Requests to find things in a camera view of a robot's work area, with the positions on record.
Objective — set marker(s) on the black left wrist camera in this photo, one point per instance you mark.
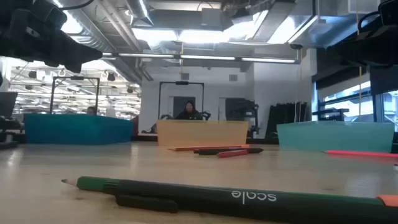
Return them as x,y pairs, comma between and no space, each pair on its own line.
49,14

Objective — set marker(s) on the black shelf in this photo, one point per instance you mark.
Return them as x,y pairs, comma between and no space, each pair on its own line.
331,112

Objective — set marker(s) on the black desk equipment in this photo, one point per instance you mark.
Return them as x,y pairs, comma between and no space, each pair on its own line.
9,127

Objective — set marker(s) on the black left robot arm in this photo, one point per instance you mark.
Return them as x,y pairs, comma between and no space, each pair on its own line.
9,4

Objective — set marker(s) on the black metal station frame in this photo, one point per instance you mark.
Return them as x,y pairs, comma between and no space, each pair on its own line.
159,99
52,93

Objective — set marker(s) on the black curtain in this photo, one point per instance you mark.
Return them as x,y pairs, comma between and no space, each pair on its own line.
283,119

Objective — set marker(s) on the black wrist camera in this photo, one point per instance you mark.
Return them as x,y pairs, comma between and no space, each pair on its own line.
49,14
388,12

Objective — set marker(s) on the red crayon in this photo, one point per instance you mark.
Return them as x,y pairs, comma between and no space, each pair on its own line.
231,153

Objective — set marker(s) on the silver spiral ventilation duct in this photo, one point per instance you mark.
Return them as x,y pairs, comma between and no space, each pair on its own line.
102,34

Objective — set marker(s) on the black monitor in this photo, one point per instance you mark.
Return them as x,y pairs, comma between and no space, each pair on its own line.
7,104

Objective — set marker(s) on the long linear ceiling light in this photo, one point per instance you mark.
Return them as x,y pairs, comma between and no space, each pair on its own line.
205,57

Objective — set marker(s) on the dark teal plastic bin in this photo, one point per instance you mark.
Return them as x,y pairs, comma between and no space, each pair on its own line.
77,129

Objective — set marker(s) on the black background robot arm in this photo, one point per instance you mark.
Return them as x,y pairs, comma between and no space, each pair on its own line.
154,128

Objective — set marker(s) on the light teal plastic bin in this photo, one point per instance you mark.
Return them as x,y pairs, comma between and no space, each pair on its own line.
335,137

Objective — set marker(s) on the silver rectangular ventilation duct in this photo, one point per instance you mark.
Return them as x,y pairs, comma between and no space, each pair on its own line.
298,21

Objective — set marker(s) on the orange translucent plastic bin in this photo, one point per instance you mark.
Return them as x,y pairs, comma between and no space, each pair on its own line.
202,132

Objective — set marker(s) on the black equipment rack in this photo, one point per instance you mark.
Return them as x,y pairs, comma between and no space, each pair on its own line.
239,109

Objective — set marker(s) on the person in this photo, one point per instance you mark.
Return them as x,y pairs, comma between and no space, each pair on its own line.
188,115
91,110

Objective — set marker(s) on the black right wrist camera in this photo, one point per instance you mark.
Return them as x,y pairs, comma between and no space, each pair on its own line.
388,12

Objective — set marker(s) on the green pencil orange eraser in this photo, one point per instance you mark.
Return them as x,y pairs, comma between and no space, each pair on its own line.
93,184

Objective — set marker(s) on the neon pink pencil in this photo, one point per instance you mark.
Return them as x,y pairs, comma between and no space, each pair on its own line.
357,153

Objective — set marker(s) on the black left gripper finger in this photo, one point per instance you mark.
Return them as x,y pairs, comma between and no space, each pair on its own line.
81,56

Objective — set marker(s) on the ceiling security camera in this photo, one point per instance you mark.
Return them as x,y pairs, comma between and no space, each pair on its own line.
296,46

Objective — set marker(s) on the grey wall vent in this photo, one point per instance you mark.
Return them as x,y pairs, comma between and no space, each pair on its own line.
233,77
184,76

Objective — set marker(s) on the black pen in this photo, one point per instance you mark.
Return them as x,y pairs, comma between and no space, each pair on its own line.
211,152

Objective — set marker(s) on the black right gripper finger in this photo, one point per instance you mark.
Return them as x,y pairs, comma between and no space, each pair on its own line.
342,51

